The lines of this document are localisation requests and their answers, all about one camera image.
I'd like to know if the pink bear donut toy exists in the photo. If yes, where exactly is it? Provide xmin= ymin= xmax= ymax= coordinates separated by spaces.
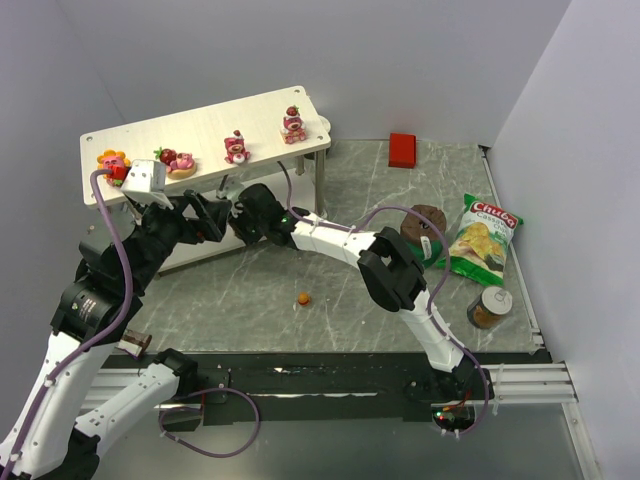
xmin=154 ymin=147 xmax=197 ymax=180

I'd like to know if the pink bear cupcake toy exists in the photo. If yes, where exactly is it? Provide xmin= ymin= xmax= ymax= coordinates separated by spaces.
xmin=224 ymin=130 xmax=251 ymax=165

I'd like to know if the pink bear strawberry cake toy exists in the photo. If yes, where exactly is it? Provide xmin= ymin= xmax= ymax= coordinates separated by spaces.
xmin=280 ymin=105 xmax=307 ymax=145

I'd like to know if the orange bear toy top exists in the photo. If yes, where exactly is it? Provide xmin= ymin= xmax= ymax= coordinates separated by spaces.
xmin=297 ymin=292 xmax=311 ymax=306

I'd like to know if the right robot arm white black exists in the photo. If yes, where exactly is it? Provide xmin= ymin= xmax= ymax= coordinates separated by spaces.
xmin=228 ymin=183 xmax=488 ymax=390

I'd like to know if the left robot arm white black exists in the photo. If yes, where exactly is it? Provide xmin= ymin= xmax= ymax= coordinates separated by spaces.
xmin=1 ymin=191 xmax=231 ymax=479

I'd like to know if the white two-tier shelf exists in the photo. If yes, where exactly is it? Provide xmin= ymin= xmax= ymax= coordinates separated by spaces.
xmin=79 ymin=86 xmax=331 ymax=214

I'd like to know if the white round object behind shelf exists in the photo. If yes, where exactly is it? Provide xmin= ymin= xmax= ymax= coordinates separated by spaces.
xmin=319 ymin=115 xmax=331 ymax=133

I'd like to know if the brown snack bar wrapper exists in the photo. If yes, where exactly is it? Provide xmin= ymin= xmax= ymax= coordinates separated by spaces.
xmin=118 ymin=329 xmax=152 ymax=358

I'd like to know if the red block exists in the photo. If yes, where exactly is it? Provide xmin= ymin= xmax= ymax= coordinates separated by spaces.
xmin=388 ymin=132 xmax=417 ymax=169

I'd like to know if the brown green wrapped roll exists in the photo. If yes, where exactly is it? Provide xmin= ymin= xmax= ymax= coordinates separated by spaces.
xmin=400 ymin=204 xmax=447 ymax=268

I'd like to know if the green cassava chips bag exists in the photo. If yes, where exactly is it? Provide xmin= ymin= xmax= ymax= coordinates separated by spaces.
xmin=448 ymin=193 xmax=524 ymax=286

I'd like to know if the brown jar with lid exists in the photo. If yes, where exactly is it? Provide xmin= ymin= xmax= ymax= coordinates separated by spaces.
xmin=467 ymin=286 xmax=513 ymax=329

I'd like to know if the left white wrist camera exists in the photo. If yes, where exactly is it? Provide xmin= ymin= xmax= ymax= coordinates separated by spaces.
xmin=120 ymin=159 xmax=173 ymax=209

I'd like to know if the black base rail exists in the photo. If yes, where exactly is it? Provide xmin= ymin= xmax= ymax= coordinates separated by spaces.
xmin=114 ymin=350 xmax=501 ymax=427

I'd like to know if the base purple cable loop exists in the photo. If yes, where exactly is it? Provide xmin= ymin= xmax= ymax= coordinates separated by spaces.
xmin=158 ymin=385 xmax=262 ymax=457

